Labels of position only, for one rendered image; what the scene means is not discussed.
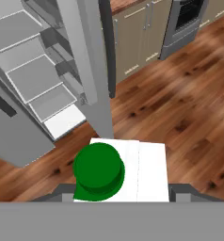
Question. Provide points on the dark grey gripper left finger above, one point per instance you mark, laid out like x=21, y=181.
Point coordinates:
x=64, y=190

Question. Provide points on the beige cupboard run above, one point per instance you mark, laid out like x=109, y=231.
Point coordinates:
x=136, y=40
x=216, y=12

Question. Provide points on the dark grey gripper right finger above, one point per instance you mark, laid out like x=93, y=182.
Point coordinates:
x=179, y=190

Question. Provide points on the white milk carton green cap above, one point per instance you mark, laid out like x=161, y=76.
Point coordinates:
x=142, y=169

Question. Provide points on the grey fridge with shelves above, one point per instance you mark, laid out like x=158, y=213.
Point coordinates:
x=32, y=72

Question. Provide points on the steel oven with dark window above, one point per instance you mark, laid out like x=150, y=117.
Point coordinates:
x=183, y=25

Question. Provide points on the grey fridge door with bins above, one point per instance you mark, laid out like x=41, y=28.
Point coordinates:
x=92, y=62

